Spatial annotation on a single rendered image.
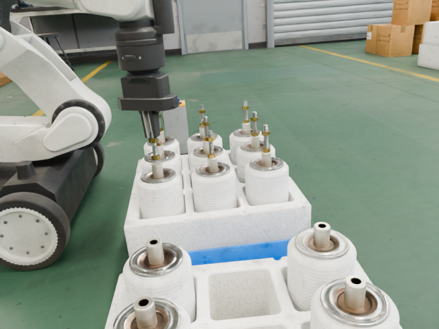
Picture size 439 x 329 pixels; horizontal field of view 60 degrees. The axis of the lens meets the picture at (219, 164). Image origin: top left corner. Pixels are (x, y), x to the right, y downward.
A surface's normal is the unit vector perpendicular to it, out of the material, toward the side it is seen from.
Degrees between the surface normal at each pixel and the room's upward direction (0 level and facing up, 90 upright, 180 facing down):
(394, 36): 90
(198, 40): 90
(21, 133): 90
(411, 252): 0
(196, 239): 90
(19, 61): 112
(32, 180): 0
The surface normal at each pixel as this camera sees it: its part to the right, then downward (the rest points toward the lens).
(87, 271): -0.07, -0.93
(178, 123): 0.12, 0.37
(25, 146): -0.27, 0.53
